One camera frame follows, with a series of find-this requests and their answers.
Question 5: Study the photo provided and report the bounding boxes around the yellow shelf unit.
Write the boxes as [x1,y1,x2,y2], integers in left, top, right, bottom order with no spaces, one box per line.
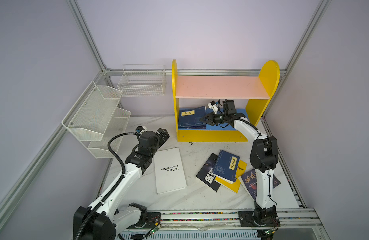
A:
[172,60,280,142]

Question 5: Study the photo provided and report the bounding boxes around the black corrugated left cable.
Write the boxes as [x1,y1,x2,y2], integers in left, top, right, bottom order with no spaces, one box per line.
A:
[73,131,140,240]

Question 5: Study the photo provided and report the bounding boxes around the white wire basket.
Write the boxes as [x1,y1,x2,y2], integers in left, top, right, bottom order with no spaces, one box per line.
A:
[117,65,166,97]

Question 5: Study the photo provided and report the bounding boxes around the aluminium frame rail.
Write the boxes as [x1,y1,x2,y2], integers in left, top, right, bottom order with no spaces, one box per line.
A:
[0,0,332,229]

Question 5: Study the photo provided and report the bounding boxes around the dark purple illustrated book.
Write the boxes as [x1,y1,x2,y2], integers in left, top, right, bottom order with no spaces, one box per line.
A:
[238,167,281,201]

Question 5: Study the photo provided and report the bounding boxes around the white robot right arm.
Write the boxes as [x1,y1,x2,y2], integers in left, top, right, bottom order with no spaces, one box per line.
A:
[200,99,278,227]

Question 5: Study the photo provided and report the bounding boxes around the navy book Lunyu yellow label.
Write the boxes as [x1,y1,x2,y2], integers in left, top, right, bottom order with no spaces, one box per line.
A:
[186,115,207,130]

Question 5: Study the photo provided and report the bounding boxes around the navy book Sunzi yellow label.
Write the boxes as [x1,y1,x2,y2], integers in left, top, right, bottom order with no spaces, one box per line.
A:
[213,150,240,184]

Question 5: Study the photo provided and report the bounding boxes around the white mesh two-tier rack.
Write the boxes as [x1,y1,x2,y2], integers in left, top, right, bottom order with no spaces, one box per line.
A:
[61,82,131,159]

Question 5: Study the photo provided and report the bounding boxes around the white book La Dame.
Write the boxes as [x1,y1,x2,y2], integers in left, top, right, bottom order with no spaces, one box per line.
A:
[153,148,187,195]

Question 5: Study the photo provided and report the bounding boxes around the black book white lettering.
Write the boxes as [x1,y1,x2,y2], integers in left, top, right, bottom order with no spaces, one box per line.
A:
[196,154,220,192]

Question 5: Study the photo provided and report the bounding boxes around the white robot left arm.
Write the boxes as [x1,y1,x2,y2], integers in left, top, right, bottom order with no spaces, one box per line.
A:
[73,126,169,240]

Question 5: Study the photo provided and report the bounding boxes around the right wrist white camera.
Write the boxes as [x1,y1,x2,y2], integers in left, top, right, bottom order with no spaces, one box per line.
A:
[207,101,219,114]

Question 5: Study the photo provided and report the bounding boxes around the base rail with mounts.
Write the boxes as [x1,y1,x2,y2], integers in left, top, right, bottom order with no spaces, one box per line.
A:
[117,208,329,240]

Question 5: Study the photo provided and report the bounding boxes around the navy book yellow label Yijing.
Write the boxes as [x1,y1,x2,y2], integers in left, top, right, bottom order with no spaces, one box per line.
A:
[178,106,206,130]

